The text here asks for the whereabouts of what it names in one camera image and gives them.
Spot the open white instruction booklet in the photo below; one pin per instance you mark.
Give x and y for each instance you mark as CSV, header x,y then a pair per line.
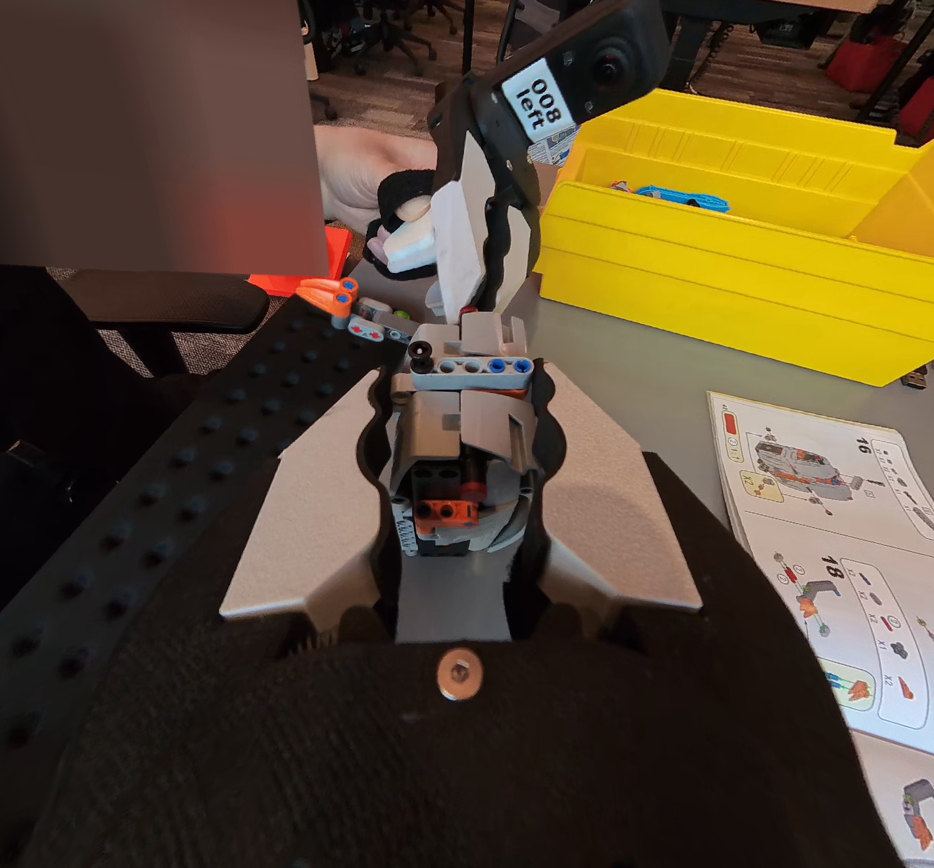
x,y
802,518

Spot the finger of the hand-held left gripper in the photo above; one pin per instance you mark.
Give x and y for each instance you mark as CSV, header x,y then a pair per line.
x,y
458,247
519,255

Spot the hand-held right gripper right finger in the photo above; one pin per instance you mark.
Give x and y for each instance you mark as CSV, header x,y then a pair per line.
x,y
613,518

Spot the person's left hand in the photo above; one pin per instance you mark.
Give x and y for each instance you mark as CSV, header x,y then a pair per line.
x,y
357,167

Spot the blue toy pieces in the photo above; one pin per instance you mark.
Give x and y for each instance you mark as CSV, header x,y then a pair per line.
x,y
678,195

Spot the red bag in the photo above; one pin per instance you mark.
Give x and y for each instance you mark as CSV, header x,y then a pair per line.
x,y
865,61
918,109

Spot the yellow storage bin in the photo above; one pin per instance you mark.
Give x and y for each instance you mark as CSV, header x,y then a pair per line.
x,y
693,277

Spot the grey desk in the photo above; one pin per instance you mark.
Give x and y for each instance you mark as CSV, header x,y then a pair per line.
x,y
627,372

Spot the printed paper sheet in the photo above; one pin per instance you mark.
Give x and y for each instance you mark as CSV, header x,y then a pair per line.
x,y
554,149

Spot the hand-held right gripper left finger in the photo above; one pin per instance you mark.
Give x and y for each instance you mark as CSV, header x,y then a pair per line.
x,y
306,518

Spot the black usb plug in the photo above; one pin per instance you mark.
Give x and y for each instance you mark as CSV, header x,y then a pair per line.
x,y
916,377

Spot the grey toy robot assembly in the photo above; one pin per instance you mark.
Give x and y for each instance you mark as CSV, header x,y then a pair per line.
x,y
438,437

